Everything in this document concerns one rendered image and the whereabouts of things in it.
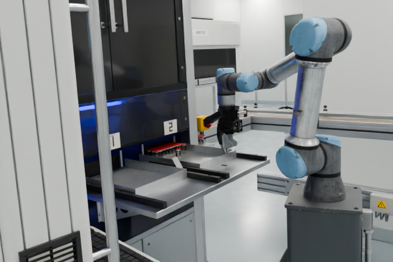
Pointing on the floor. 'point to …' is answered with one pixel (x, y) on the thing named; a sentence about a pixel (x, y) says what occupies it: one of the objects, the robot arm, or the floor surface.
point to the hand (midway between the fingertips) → (224, 151)
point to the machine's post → (192, 137)
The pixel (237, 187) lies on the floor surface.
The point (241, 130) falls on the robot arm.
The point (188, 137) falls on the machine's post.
